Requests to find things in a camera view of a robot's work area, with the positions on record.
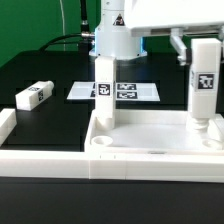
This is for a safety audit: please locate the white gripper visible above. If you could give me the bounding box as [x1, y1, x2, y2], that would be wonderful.
[124, 0, 224, 66]

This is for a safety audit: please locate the white desk top tray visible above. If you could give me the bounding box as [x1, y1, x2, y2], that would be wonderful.
[84, 109, 224, 155]

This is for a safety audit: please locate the printed marker sheet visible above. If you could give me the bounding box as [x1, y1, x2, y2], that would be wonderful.
[67, 82, 160, 102]

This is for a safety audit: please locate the black connector post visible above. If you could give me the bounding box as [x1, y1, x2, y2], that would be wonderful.
[78, 0, 89, 52]

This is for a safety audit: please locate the black cable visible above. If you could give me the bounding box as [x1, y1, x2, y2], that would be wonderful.
[39, 31, 98, 52]

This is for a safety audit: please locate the white thin cable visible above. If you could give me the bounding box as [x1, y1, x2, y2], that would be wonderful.
[59, 0, 66, 52]

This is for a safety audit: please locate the white U-shaped fence frame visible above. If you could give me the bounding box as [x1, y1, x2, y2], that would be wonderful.
[0, 107, 224, 184]

